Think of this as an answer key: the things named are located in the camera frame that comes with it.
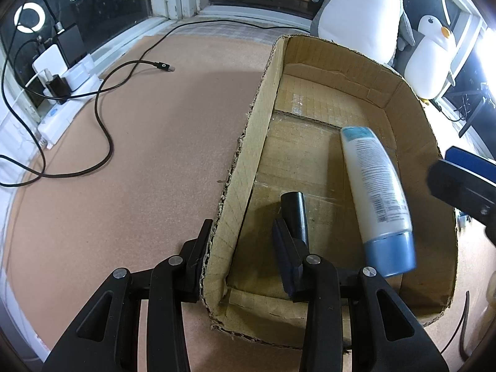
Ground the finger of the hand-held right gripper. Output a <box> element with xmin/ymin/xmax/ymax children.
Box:
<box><xmin>426</xmin><ymin>146</ymin><xmax>496</xmax><ymax>235</ymax></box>

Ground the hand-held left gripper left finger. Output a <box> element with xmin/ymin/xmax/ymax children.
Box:
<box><xmin>42</xmin><ymin>219</ymin><xmax>213</xmax><ymax>372</ymax></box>

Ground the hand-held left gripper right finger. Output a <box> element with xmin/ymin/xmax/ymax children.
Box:
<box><xmin>272</xmin><ymin>218</ymin><xmax>451</xmax><ymax>372</ymax></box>

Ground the black cylinder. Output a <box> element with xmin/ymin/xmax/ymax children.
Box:
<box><xmin>281</xmin><ymin>191</ymin><xmax>310</xmax><ymax>247</ymax></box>

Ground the cardboard box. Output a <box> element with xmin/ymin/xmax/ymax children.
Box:
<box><xmin>199</xmin><ymin>34</ymin><xmax>459</xmax><ymax>349</ymax></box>

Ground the white tube with blue cap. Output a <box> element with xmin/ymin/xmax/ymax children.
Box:
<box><xmin>340</xmin><ymin>126</ymin><xmax>418</xmax><ymax>279</ymax></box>

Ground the black stand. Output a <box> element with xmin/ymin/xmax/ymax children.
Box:
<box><xmin>442</xmin><ymin>81</ymin><xmax>496</xmax><ymax>137</ymax></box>

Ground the small white penguin plush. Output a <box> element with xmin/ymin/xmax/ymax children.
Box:
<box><xmin>404</xmin><ymin>15</ymin><xmax>456</xmax><ymax>100</ymax></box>

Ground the white power strip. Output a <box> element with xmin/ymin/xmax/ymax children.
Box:
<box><xmin>38</xmin><ymin>77</ymin><xmax>104</xmax><ymax>148</ymax></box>

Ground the large grey white penguin plush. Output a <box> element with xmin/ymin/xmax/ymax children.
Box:
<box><xmin>310</xmin><ymin>0</ymin><xmax>416</xmax><ymax>66</ymax></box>

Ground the black plug adapter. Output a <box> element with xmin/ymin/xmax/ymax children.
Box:
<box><xmin>45</xmin><ymin>74</ymin><xmax>69</xmax><ymax>104</ymax></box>

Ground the white charger block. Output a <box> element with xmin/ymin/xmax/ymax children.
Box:
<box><xmin>33</xmin><ymin>45</ymin><xmax>67</xmax><ymax>83</ymax></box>

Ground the black power bank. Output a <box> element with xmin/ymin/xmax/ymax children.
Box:
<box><xmin>57</xmin><ymin>24</ymin><xmax>86</xmax><ymax>67</ymax></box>

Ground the black cord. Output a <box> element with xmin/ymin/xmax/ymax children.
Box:
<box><xmin>442</xmin><ymin>290</ymin><xmax>472</xmax><ymax>362</ymax></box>

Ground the black cable with plug tip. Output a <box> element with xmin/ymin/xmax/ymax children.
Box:
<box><xmin>0</xmin><ymin>0</ymin><xmax>175</xmax><ymax>188</ymax></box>

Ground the long thin black cable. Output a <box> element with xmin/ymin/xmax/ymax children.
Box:
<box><xmin>54</xmin><ymin>19</ymin><xmax>312</xmax><ymax>105</ymax></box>

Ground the white ring light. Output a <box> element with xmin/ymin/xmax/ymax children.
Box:
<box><xmin>14</xmin><ymin>2</ymin><xmax>47</xmax><ymax>34</ymax></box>

